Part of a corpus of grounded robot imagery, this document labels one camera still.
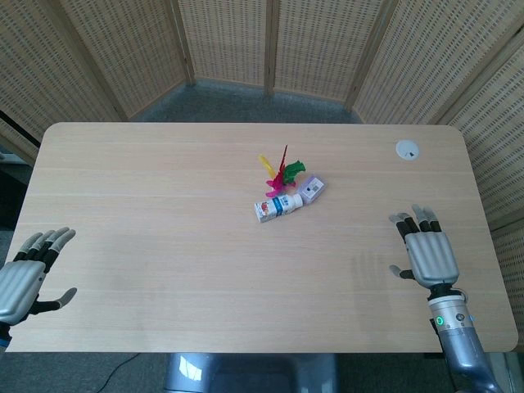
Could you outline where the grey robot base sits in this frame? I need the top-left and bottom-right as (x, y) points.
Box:
(163, 352), (339, 393)

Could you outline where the white round cable grommet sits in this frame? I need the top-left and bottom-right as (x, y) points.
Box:
(395, 139), (420, 161)

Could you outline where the woven bamboo folding screen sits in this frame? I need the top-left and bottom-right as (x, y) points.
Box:
(0, 0), (524, 353)

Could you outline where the black floor cable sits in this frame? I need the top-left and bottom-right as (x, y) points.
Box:
(105, 353), (142, 393)

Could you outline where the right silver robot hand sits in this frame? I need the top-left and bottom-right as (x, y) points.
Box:
(388, 204), (461, 290)

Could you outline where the white milk bottle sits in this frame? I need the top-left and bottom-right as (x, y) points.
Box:
(253, 193), (305, 224)

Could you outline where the colourful feather shuttlecock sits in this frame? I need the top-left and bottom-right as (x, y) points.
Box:
(257, 142), (307, 199)

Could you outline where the transparent box with purple contents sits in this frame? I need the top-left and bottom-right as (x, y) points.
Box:
(298, 174), (329, 204)

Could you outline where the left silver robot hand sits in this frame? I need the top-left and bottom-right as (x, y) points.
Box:
(0, 227), (78, 327)

